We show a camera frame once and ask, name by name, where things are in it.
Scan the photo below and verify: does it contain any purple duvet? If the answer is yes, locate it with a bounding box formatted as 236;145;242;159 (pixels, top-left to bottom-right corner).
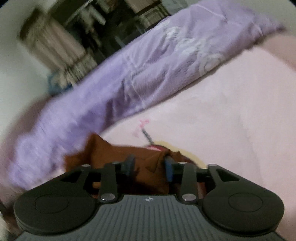
3;1;284;190

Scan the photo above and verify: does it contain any left beige striped curtain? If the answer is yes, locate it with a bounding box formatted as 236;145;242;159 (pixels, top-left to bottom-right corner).
19;8;97;89

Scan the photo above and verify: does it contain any pink bed sheet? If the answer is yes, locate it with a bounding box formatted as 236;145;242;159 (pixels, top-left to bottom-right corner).
102;33;295;240

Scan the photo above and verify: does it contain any brown padded jacket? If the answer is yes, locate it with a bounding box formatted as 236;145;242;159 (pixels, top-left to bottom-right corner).
64;133;193;195

